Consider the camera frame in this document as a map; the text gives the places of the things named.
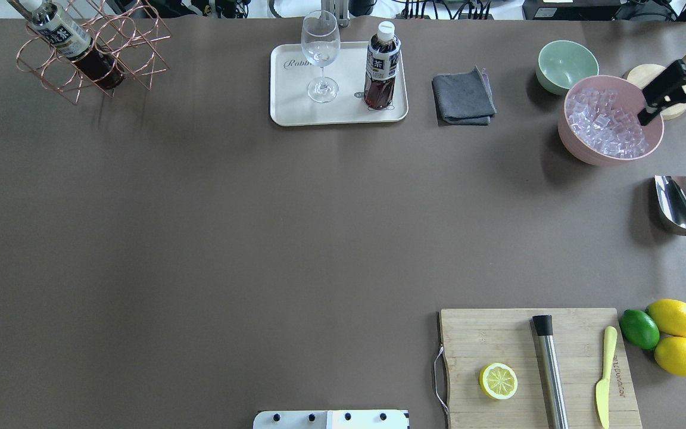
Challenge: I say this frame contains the half lemon slice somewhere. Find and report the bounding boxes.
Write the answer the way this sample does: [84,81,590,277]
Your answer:
[479,363,518,401]

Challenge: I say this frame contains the green lime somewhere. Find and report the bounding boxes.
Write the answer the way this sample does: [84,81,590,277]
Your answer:
[619,309,660,350]

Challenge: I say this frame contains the pink bowl of ice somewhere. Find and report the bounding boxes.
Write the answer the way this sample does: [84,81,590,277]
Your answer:
[557,75,665,166]

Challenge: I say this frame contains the grey folded cloth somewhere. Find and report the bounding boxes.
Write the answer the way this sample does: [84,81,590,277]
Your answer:
[431,66,497,126]

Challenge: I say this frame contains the tea bottle white cap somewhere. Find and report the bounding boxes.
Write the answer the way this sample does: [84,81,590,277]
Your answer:
[363,21,402,111]

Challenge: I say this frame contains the clear wine glass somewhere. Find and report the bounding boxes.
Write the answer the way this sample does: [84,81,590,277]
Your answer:
[301,9,341,103]

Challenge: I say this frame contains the yellow plastic knife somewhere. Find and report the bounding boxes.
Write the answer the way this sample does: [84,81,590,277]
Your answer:
[594,326,618,428]

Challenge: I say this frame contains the cream rabbit tray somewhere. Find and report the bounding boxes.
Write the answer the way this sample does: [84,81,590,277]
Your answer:
[269,41,409,127]

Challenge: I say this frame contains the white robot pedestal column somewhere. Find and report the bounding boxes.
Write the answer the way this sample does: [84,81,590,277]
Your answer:
[252,409,410,428]

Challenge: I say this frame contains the steel muddler black tip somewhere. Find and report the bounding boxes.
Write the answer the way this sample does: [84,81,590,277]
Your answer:
[532,315,570,428]

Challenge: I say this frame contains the bamboo cutting board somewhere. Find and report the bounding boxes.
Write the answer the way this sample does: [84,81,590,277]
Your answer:
[436,309,619,428]

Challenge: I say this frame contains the copper wire bottle basket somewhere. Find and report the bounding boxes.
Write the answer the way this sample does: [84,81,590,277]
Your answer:
[10,1,171,105]

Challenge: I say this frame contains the aluminium frame post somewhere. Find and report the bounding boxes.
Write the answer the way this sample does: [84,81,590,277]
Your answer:
[320,0,350,28]

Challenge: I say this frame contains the yellow lemon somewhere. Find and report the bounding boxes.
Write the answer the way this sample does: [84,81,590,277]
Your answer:
[654,336,686,377]
[646,299,686,337]

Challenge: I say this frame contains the steel ice scoop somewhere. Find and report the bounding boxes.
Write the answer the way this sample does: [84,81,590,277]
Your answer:
[653,175,686,281]

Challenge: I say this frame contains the green ceramic bowl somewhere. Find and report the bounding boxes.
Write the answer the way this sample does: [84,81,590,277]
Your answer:
[535,40,600,95]

